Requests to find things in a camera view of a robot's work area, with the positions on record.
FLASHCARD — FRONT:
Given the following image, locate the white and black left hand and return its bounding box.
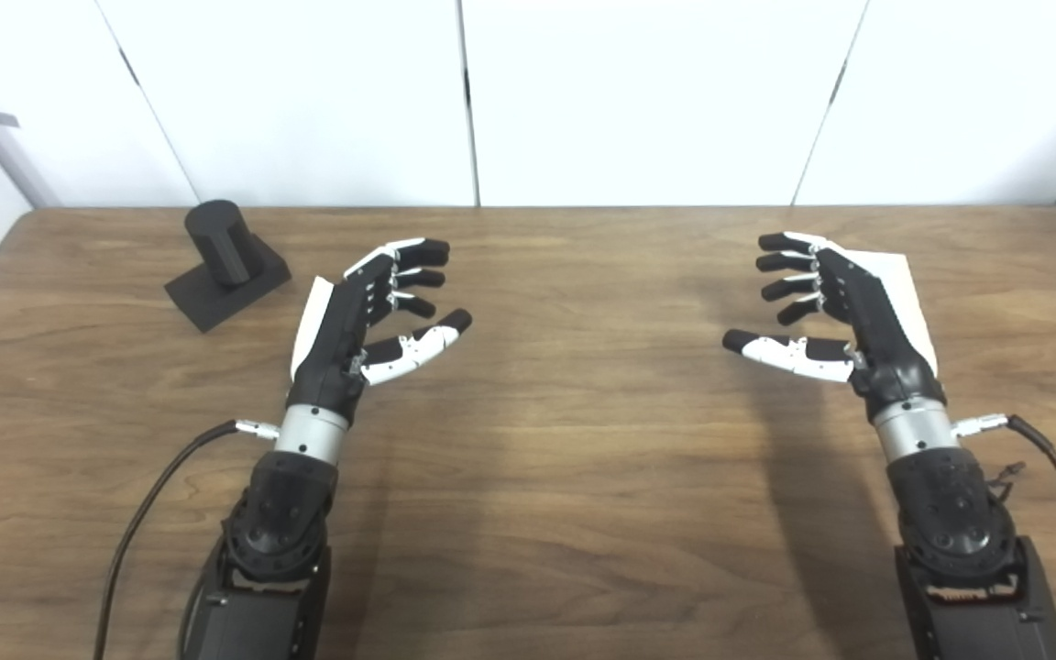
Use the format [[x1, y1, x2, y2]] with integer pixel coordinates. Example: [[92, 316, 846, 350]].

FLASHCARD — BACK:
[[288, 237, 474, 424]]

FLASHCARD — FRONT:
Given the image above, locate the white and black right hand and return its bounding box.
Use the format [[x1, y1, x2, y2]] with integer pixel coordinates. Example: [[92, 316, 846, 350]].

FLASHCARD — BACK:
[[722, 231, 948, 424]]

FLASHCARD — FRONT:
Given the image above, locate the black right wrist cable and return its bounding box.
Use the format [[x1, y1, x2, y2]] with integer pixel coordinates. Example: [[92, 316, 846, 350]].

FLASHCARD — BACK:
[[952, 412, 1056, 660]]

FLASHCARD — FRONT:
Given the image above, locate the black peg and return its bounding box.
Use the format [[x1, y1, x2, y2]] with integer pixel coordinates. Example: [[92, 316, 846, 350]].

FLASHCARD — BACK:
[[164, 199, 292, 333]]

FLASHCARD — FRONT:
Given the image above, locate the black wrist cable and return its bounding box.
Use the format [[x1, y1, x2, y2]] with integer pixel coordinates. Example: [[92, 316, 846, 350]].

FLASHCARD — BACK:
[[952, 412, 1056, 660], [93, 418, 281, 660]]

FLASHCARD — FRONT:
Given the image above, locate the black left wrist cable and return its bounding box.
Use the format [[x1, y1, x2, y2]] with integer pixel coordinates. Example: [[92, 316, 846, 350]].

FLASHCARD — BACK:
[[93, 418, 281, 660]]

